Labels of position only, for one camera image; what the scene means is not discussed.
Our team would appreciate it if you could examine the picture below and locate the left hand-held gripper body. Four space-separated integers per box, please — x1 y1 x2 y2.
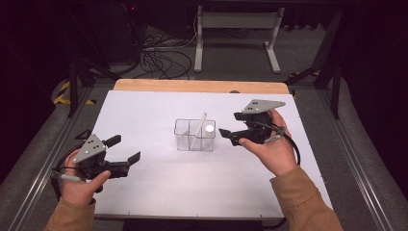
72 134 132 181

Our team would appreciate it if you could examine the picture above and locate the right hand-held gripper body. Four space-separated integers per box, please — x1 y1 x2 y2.
230 98 287 147

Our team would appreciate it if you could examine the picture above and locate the thin white marker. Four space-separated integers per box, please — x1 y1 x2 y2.
191 112 208 151

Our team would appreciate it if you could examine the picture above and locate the clear plastic organizer box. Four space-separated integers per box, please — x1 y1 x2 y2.
173 118 217 152

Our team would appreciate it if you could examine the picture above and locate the person's left hand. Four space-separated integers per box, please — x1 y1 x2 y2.
59 148 113 206

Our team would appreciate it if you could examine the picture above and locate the person's right hand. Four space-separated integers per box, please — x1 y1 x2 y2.
238 109 297 177

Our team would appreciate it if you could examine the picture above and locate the white board table cover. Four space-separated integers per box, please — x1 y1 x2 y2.
58 90 337 220

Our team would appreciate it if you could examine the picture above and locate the black metal stand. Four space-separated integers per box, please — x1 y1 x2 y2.
283 9 344 120
65 6 121 118

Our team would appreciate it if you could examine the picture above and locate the yellow black hazard tape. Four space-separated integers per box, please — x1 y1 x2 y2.
52 80 97 106

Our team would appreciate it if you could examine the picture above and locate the dark equipment rack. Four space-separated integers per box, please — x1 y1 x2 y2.
105 0 145 65

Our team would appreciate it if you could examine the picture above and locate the black triangular bracket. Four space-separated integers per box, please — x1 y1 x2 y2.
74 128 92 141

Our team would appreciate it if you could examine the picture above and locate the black cable with silver plug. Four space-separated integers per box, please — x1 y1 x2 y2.
51 141 90 201
256 120 302 167

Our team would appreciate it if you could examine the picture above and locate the aluminium floor rail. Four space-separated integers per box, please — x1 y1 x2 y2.
316 90 394 231
8 88 94 231

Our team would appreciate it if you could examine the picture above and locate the white metal stand frame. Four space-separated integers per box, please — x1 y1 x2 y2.
193 4 286 75

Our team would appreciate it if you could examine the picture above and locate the tangle of black cables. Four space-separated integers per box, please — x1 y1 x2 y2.
138 27 193 81

